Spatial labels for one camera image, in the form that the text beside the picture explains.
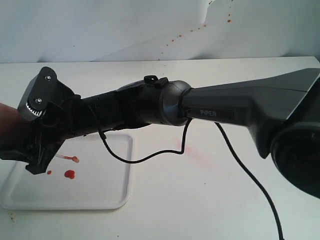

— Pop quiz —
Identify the black right camera cable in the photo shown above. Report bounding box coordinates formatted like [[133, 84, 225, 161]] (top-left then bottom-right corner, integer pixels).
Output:
[[74, 94, 285, 240]]

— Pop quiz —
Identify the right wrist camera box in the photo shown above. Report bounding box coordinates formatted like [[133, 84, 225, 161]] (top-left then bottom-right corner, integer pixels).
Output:
[[17, 66, 58, 122]]

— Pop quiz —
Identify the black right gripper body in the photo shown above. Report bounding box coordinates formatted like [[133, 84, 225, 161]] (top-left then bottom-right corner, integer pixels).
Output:
[[32, 94, 125, 160]]

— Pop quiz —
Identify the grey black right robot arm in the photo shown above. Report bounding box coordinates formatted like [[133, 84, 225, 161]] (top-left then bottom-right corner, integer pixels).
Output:
[[0, 67, 320, 198]]

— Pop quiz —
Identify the red sauce squeeze bottle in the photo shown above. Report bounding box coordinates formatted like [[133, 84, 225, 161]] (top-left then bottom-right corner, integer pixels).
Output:
[[0, 103, 33, 148]]

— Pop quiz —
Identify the red sauce blob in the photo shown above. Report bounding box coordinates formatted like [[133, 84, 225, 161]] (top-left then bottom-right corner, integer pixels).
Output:
[[46, 169, 77, 180]]

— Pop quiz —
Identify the white rectangular tray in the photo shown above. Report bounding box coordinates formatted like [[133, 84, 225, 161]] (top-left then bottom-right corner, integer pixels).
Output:
[[0, 134, 131, 210]]

